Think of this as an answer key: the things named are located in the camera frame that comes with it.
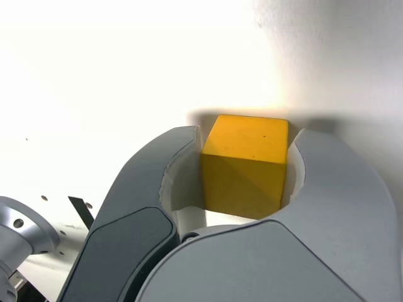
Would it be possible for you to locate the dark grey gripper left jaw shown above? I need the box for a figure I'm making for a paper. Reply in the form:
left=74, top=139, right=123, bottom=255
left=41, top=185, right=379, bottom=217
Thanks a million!
left=58, top=125, right=208, bottom=302

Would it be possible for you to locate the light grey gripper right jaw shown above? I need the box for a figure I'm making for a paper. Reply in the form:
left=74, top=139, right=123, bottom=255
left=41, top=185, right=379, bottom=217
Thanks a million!
left=135, top=127, right=399, bottom=302

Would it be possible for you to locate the yellow cube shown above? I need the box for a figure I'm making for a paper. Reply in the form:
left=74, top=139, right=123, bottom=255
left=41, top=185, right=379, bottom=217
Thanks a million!
left=200, top=114, right=290, bottom=220

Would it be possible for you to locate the black tape strip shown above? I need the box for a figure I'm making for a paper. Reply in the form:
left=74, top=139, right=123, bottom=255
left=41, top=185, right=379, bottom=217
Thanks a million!
left=67, top=196, right=96, bottom=228

